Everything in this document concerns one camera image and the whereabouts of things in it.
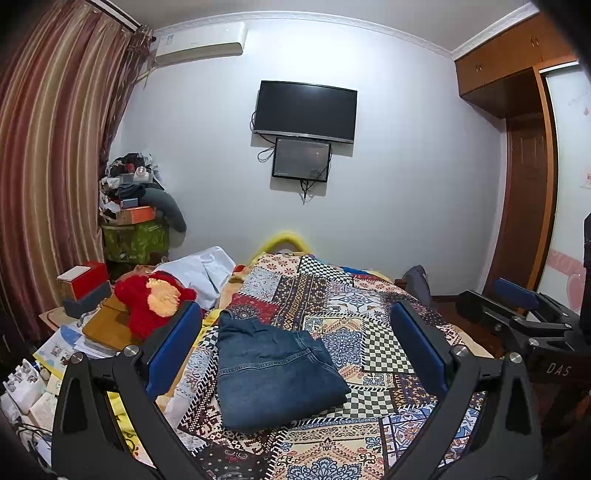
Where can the dark curtain rod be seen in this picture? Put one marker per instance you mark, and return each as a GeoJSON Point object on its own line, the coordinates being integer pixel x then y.
{"type": "Point", "coordinates": [120, 16]}

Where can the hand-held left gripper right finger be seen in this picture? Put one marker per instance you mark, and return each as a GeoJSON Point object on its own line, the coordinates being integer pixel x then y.
{"type": "Point", "coordinates": [418, 350]}

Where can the white sliding wardrobe door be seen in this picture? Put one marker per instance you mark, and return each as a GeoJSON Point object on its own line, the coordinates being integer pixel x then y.
{"type": "Point", "coordinates": [568, 184]}

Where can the dark grey box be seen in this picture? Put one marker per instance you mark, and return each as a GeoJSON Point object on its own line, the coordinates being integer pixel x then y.
{"type": "Point", "coordinates": [87, 302]}

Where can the orange box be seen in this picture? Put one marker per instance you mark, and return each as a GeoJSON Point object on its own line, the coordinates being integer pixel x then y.
{"type": "Point", "coordinates": [136, 214]}

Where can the wooden overhead cabinet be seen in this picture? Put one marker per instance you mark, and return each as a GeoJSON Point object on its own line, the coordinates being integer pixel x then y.
{"type": "Point", "coordinates": [498, 64]}

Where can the patchwork printed blanket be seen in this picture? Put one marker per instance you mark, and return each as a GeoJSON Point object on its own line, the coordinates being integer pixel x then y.
{"type": "Point", "coordinates": [360, 323]}

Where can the pile of clothes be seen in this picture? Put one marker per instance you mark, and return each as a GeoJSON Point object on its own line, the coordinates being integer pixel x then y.
{"type": "Point", "coordinates": [129, 175]}

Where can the red white box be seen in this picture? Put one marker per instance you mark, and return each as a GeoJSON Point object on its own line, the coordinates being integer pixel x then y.
{"type": "Point", "coordinates": [90, 281]}

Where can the small black wall monitor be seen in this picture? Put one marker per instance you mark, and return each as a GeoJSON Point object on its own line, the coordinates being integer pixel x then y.
{"type": "Point", "coordinates": [300, 159]}

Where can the pile of papers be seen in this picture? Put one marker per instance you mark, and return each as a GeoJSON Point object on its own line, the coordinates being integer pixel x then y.
{"type": "Point", "coordinates": [60, 350]}

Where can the white air conditioner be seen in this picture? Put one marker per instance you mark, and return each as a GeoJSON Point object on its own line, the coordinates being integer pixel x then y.
{"type": "Point", "coordinates": [203, 44]}

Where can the brown wooden door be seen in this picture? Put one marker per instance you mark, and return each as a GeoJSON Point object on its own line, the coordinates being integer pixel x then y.
{"type": "Point", "coordinates": [521, 207]}

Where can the grey blue backpack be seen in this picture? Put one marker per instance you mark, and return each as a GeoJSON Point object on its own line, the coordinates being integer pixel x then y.
{"type": "Point", "coordinates": [418, 284]}

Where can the black wall television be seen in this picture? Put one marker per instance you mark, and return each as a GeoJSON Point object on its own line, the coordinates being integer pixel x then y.
{"type": "Point", "coordinates": [304, 110]}

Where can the white printed carton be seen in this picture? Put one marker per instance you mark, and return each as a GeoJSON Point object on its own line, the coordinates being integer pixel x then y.
{"type": "Point", "coordinates": [25, 383]}

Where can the white cloth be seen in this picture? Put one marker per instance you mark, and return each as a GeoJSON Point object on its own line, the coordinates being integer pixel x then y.
{"type": "Point", "coordinates": [198, 272]}

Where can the striped brown curtain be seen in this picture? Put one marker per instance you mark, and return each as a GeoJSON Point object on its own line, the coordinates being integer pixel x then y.
{"type": "Point", "coordinates": [51, 161]}

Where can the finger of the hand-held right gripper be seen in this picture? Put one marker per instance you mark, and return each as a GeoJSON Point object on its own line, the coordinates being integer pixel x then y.
{"type": "Point", "coordinates": [485, 309]}
{"type": "Point", "coordinates": [515, 293]}

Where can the blue denim jeans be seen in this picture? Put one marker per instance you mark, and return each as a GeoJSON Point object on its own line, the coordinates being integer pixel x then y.
{"type": "Point", "coordinates": [277, 369]}

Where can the red plush toy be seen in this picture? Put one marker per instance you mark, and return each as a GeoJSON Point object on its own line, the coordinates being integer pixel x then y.
{"type": "Point", "coordinates": [134, 300]}

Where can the yellow bed end rail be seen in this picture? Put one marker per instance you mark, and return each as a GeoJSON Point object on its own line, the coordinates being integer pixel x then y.
{"type": "Point", "coordinates": [281, 237]}

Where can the grey neck pillow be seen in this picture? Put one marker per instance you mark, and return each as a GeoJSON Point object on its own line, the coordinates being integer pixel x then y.
{"type": "Point", "coordinates": [168, 205]}

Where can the brown wooden board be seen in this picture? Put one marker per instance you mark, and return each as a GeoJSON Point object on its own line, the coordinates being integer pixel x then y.
{"type": "Point", "coordinates": [104, 325]}

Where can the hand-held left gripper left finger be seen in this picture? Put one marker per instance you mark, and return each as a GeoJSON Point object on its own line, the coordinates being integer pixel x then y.
{"type": "Point", "coordinates": [173, 350]}

